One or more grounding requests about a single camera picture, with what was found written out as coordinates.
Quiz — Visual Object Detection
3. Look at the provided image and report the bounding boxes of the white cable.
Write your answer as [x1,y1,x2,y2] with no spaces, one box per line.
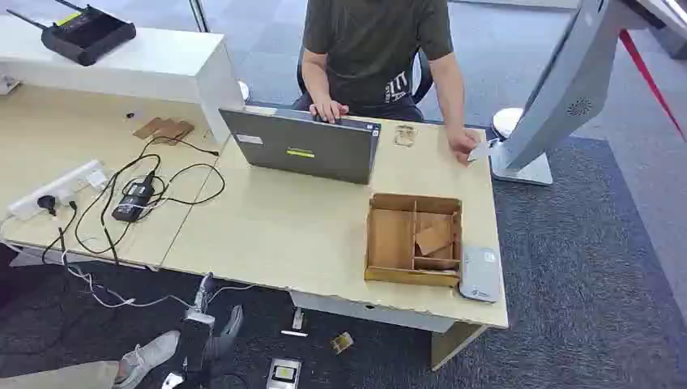
[0,214,254,311]

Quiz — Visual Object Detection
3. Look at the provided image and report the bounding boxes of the pale grey flat device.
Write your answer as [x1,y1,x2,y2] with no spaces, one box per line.
[458,246,504,304]

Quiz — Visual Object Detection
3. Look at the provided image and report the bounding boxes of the brown card scrap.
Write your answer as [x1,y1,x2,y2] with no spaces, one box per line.
[329,331,356,356]

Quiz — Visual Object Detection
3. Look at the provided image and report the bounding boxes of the brown card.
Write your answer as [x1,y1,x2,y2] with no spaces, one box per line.
[415,219,455,257]

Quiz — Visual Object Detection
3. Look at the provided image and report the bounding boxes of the white cabinet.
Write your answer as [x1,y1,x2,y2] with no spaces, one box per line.
[0,15,245,144]

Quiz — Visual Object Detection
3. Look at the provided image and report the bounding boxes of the person's left hand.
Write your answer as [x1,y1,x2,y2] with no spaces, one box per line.
[447,126,481,165]

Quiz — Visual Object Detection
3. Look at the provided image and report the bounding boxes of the metal pole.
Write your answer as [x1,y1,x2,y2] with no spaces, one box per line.
[187,0,211,34]

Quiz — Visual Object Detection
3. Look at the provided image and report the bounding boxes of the pale wooden desk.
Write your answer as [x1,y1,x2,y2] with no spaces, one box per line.
[160,105,510,373]
[0,83,227,271]

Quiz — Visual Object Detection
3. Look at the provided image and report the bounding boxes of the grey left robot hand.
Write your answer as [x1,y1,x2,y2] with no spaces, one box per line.
[184,271,245,345]

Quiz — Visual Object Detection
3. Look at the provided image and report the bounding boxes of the white power strip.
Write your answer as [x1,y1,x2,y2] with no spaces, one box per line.
[7,159,112,222]

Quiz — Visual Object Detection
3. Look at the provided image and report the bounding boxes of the wooden card box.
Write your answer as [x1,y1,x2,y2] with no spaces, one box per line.
[364,192,464,289]

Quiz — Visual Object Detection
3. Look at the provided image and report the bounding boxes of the black power adapter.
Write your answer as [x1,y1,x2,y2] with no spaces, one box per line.
[111,179,157,224]

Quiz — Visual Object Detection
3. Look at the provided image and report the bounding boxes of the grey laptop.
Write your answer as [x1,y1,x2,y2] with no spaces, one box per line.
[219,106,382,186]

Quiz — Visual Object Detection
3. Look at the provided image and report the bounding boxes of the white grey floor device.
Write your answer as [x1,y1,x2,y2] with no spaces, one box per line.
[266,357,303,389]

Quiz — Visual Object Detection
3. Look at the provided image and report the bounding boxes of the white card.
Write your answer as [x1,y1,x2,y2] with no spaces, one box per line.
[467,138,501,163]

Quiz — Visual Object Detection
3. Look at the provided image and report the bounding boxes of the black router with antennas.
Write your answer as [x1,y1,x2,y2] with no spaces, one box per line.
[6,0,138,67]

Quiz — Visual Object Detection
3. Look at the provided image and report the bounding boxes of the person's right hand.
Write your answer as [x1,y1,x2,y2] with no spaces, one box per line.
[309,98,351,124]

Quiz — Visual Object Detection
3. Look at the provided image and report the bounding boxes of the red strap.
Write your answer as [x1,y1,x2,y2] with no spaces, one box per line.
[618,28,687,143]

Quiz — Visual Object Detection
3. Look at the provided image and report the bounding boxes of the brown cardboard pieces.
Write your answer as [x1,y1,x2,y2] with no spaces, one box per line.
[132,116,196,145]

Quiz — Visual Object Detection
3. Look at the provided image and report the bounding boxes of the thin black cable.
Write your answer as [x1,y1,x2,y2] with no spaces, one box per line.
[41,201,79,265]

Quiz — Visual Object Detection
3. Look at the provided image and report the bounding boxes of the person with grey shoe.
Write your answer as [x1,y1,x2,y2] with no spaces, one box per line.
[0,329,182,389]

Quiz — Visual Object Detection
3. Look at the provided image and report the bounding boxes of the black adapter cable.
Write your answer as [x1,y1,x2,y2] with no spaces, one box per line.
[74,136,227,264]

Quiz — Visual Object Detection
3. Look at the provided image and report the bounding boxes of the white kiosk stand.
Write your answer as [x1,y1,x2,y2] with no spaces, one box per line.
[489,0,687,187]

